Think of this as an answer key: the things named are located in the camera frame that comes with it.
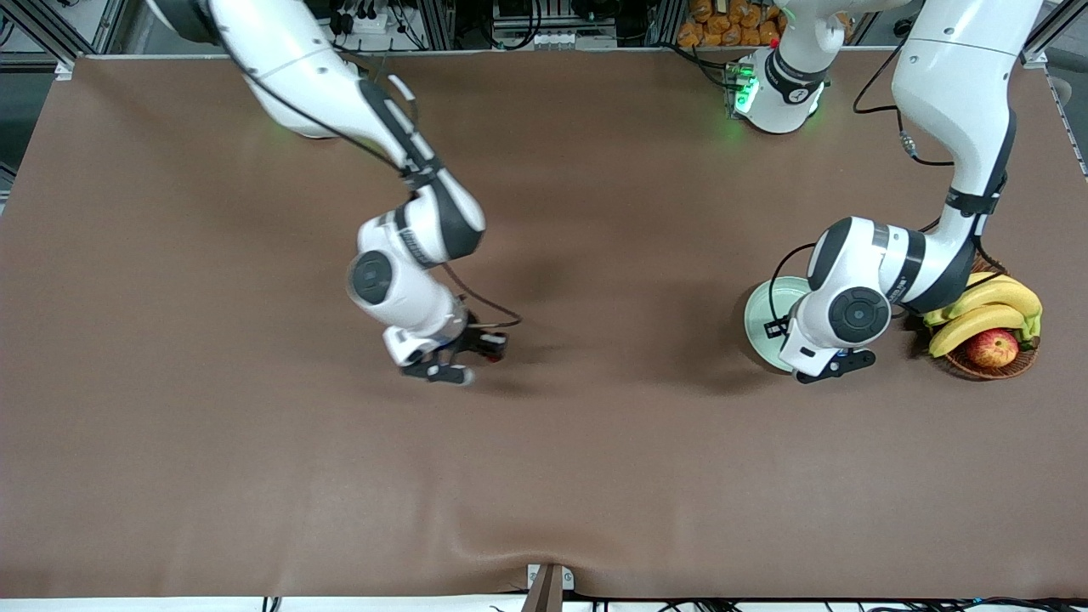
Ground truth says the pale green round plate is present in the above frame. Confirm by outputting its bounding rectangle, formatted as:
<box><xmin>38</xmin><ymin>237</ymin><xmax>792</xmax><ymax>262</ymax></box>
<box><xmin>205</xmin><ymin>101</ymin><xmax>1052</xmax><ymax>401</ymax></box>
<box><xmin>745</xmin><ymin>276</ymin><xmax>813</xmax><ymax>373</ymax></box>

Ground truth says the brown table cover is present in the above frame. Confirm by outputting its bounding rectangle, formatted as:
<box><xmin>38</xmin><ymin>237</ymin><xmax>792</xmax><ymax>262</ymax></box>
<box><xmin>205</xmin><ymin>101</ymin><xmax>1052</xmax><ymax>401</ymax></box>
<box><xmin>0</xmin><ymin>47</ymin><xmax>1088</xmax><ymax>600</ymax></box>

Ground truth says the red apple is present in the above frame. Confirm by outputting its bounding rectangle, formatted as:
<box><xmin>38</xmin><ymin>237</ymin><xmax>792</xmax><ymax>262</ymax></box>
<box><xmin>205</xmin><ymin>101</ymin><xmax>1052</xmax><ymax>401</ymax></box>
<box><xmin>966</xmin><ymin>328</ymin><xmax>1020</xmax><ymax>369</ymax></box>

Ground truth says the brown wicker basket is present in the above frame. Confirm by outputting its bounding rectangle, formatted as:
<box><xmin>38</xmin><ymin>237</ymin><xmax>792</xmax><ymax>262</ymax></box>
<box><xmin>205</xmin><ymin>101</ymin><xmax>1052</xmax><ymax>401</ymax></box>
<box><xmin>942</xmin><ymin>255</ymin><xmax>1040</xmax><ymax>381</ymax></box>

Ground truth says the white terminal block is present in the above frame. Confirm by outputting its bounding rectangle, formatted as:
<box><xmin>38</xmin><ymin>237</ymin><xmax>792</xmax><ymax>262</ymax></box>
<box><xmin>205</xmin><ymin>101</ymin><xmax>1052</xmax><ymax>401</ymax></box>
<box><xmin>531</xmin><ymin>32</ymin><xmax>618</xmax><ymax>49</ymax></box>

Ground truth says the orange bread rolls pile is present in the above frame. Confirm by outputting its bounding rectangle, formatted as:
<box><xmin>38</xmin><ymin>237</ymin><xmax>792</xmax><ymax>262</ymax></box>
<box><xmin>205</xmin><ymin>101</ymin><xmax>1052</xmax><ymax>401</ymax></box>
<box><xmin>677</xmin><ymin>0</ymin><xmax>788</xmax><ymax>48</ymax></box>

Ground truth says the white power strip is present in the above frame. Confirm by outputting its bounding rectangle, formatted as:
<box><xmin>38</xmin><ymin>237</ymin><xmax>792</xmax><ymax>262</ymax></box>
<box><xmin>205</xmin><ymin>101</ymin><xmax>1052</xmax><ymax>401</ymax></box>
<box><xmin>331</xmin><ymin>0</ymin><xmax>394</xmax><ymax>36</ymax></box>

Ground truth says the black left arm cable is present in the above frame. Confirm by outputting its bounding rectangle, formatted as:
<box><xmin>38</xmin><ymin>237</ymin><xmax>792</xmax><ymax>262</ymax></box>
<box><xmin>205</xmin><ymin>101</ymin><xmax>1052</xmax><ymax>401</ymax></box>
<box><xmin>769</xmin><ymin>42</ymin><xmax>1008</xmax><ymax>324</ymax></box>

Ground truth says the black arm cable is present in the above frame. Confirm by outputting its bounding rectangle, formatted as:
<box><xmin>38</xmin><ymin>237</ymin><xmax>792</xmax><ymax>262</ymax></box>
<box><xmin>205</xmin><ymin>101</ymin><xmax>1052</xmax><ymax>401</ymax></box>
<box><xmin>225</xmin><ymin>34</ymin><xmax>522</xmax><ymax>329</ymax></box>
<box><xmin>769</xmin><ymin>42</ymin><xmax>1008</xmax><ymax>324</ymax></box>

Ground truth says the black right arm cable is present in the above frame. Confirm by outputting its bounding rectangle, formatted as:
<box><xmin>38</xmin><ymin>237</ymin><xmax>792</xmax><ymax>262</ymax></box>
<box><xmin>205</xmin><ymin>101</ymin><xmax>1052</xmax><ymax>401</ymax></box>
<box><xmin>225</xmin><ymin>34</ymin><xmax>522</xmax><ymax>329</ymax></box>

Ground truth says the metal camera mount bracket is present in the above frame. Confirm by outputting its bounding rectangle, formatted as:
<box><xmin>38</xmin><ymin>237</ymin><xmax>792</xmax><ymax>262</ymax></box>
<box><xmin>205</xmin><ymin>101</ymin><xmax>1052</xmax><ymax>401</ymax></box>
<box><xmin>520</xmin><ymin>564</ymin><xmax>575</xmax><ymax>612</ymax></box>

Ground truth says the aluminium frame profile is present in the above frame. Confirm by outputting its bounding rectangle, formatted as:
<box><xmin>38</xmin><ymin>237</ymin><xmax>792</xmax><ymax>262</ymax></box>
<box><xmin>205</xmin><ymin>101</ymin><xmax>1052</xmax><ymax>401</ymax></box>
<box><xmin>8</xmin><ymin>0</ymin><xmax>77</xmax><ymax>82</ymax></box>
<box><xmin>1020</xmin><ymin>0</ymin><xmax>1074</xmax><ymax>71</ymax></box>
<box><xmin>650</xmin><ymin>0</ymin><xmax>686</xmax><ymax>48</ymax></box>
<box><xmin>420</xmin><ymin>0</ymin><xmax>456</xmax><ymax>50</ymax></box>

